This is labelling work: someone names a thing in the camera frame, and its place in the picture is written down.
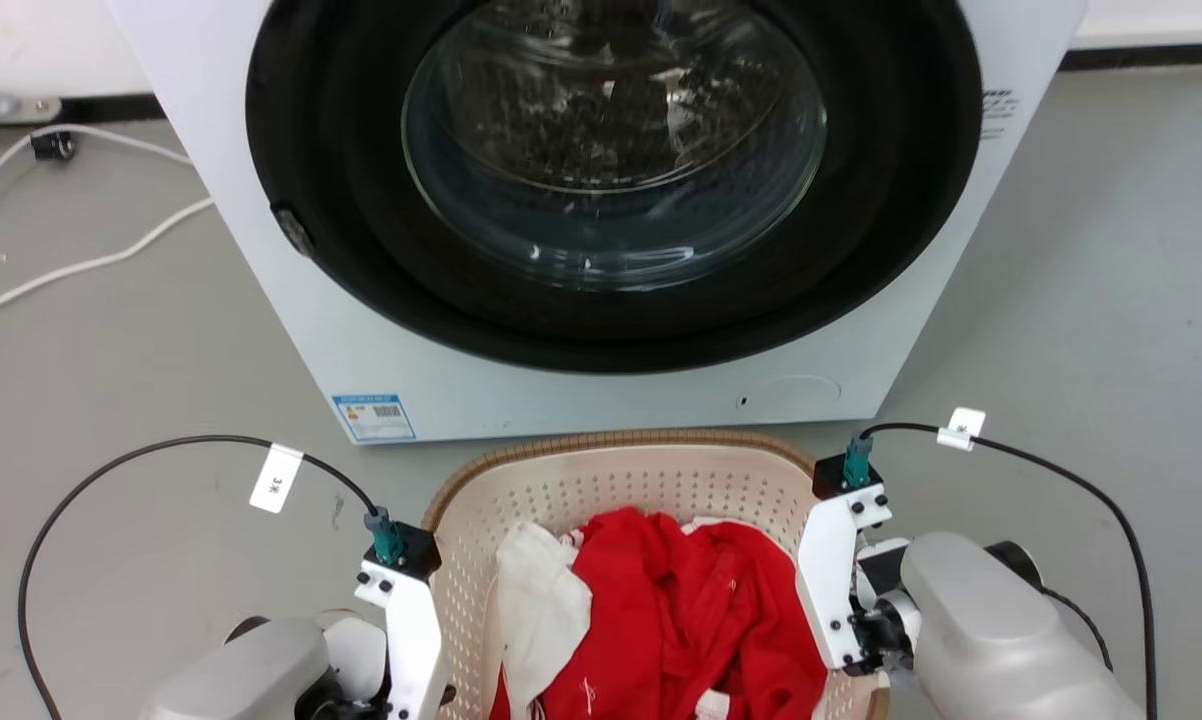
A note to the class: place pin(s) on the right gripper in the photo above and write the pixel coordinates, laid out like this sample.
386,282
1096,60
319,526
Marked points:
879,600

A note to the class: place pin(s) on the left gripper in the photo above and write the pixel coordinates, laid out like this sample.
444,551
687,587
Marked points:
359,650

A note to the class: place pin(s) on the beige perforated laundry basket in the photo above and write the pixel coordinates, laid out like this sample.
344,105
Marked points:
561,480

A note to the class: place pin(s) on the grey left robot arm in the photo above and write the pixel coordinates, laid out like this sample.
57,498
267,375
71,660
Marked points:
241,670

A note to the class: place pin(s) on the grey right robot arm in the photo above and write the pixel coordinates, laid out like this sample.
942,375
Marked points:
981,640

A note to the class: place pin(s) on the white garment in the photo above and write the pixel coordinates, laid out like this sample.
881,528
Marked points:
541,610

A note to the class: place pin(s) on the red garment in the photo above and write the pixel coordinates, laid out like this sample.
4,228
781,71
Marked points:
681,620

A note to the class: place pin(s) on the blue white energy sticker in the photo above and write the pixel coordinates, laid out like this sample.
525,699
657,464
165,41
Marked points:
373,418

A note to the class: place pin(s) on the white washing machine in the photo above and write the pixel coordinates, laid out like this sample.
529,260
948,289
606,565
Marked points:
561,405

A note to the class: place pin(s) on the black round glass door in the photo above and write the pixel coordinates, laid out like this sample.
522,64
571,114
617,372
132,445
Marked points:
361,250

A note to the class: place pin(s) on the small black plug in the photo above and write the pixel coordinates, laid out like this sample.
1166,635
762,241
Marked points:
53,146

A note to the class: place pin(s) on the grey metal floor fixture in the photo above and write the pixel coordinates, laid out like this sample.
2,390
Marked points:
1,107

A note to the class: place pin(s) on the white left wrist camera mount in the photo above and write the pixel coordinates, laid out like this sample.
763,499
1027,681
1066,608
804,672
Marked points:
416,630

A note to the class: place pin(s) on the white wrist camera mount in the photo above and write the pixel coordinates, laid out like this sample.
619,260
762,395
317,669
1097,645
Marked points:
416,630
826,570

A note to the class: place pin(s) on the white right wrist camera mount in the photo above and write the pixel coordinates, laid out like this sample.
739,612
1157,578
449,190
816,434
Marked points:
826,570

